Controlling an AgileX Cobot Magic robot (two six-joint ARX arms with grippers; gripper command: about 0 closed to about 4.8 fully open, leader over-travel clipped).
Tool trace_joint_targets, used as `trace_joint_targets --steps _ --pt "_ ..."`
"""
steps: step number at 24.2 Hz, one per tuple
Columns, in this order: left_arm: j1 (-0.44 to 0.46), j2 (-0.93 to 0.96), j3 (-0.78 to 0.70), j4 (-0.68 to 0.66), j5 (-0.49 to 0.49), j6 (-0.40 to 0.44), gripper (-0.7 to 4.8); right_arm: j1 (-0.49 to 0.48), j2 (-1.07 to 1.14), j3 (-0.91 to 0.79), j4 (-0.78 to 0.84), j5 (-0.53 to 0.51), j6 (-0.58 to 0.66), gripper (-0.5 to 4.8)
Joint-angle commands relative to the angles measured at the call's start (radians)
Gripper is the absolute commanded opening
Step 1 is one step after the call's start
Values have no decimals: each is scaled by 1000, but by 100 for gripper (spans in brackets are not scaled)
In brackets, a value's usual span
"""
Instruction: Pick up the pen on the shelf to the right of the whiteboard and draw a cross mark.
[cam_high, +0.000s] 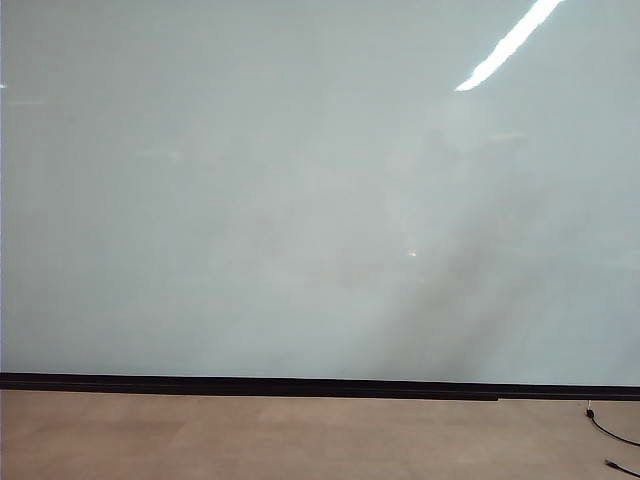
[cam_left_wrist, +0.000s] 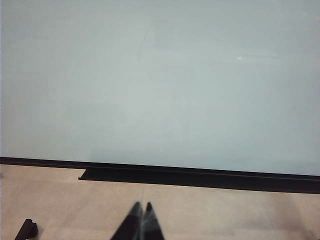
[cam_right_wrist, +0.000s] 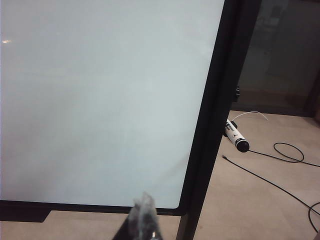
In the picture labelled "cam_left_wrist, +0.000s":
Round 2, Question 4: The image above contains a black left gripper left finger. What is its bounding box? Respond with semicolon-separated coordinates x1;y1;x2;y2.
109;201;144;240

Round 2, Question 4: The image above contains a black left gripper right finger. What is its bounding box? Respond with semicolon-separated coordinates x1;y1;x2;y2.
143;201;166;240

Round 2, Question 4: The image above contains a black whiteboard pen tray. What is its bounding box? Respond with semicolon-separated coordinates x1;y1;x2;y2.
78;168;320;195

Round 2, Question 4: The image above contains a black plastic bracket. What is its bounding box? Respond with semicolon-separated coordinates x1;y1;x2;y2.
14;218;39;240

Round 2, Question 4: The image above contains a white whiteboard with black frame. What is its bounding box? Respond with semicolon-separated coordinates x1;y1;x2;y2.
0;0;320;181

